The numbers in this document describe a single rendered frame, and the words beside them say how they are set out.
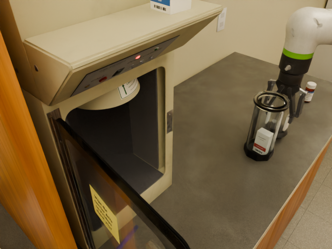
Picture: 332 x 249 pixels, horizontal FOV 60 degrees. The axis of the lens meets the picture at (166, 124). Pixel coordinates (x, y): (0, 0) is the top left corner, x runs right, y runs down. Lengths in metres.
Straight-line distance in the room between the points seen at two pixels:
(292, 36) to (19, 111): 0.80
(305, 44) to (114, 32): 0.66
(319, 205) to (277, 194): 1.36
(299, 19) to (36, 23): 0.72
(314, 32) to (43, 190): 0.81
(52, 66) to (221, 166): 0.74
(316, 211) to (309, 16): 1.57
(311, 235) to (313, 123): 0.99
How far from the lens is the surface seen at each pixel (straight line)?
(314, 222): 2.21
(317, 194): 2.38
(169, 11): 0.50
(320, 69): 3.62
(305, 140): 1.22
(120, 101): 0.61
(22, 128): 0.38
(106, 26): 0.46
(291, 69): 1.00
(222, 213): 0.89
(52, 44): 0.41
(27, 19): 0.45
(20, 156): 0.40
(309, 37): 0.96
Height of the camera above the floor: 1.65
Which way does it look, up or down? 38 degrees down
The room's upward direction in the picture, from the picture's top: straight up
